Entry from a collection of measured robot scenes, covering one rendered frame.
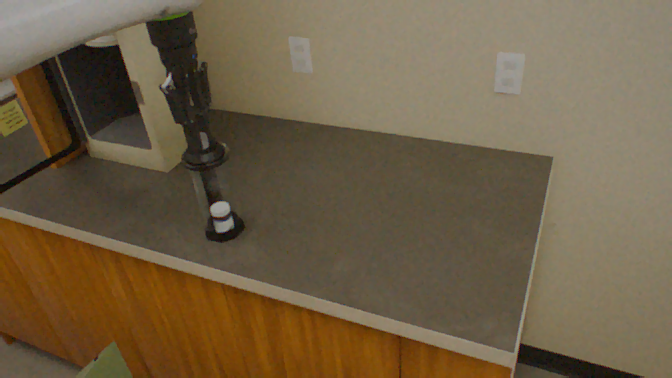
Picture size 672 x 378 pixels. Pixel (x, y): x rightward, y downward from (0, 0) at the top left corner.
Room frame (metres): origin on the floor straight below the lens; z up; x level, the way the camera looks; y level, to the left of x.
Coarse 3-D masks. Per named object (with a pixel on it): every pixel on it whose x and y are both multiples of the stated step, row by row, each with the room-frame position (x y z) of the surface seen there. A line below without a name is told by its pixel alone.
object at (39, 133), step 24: (24, 72) 1.41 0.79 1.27; (0, 96) 1.33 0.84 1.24; (24, 96) 1.38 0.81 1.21; (48, 96) 1.43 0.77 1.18; (0, 120) 1.31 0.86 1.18; (24, 120) 1.36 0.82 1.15; (48, 120) 1.41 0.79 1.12; (0, 144) 1.29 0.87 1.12; (24, 144) 1.34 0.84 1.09; (48, 144) 1.39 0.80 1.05; (0, 168) 1.27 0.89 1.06; (24, 168) 1.31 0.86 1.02
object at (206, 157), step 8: (208, 144) 1.04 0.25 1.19; (216, 144) 1.04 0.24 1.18; (184, 152) 1.03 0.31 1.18; (192, 152) 1.01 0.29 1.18; (200, 152) 1.01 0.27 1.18; (208, 152) 1.01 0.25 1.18; (216, 152) 1.01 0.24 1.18; (192, 160) 1.00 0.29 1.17; (200, 160) 0.99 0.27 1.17; (208, 160) 0.99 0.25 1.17
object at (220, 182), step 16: (224, 144) 1.07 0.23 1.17; (192, 176) 1.00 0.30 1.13; (208, 176) 0.99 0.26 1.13; (224, 176) 1.01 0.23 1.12; (208, 192) 0.99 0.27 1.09; (224, 192) 1.00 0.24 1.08; (208, 208) 0.99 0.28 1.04; (224, 208) 1.00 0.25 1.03; (208, 224) 1.00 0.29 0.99; (224, 224) 0.99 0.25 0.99
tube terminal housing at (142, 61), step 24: (144, 24) 1.40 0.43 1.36; (120, 48) 1.35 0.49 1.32; (144, 48) 1.38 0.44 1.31; (144, 72) 1.36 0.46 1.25; (144, 96) 1.34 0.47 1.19; (144, 120) 1.35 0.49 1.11; (168, 120) 1.39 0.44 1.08; (96, 144) 1.46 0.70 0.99; (168, 144) 1.37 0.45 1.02; (168, 168) 1.34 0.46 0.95
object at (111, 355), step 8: (112, 344) 0.50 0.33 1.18; (104, 352) 0.49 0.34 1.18; (112, 352) 0.50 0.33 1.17; (96, 360) 0.48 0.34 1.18; (104, 360) 0.48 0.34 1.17; (112, 360) 0.49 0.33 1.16; (120, 360) 0.50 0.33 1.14; (88, 368) 0.48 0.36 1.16; (96, 368) 0.47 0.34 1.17; (104, 368) 0.48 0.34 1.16; (112, 368) 0.49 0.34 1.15; (120, 368) 0.50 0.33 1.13; (128, 368) 0.50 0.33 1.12; (80, 376) 0.48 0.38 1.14; (88, 376) 0.45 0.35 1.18; (96, 376) 0.46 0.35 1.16; (104, 376) 0.47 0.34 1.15; (112, 376) 0.48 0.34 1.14; (120, 376) 0.49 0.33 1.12; (128, 376) 0.50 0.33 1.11
